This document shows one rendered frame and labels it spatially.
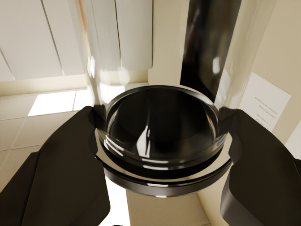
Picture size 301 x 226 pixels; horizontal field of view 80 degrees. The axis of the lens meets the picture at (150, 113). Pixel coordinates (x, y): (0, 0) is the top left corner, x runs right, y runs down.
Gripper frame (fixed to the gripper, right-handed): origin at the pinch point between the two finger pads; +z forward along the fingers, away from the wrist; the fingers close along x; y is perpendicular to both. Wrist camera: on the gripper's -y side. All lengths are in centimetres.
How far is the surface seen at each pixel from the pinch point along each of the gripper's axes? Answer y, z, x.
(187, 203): 145, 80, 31
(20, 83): 114, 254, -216
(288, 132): 36, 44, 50
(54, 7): 6, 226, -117
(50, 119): 138, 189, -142
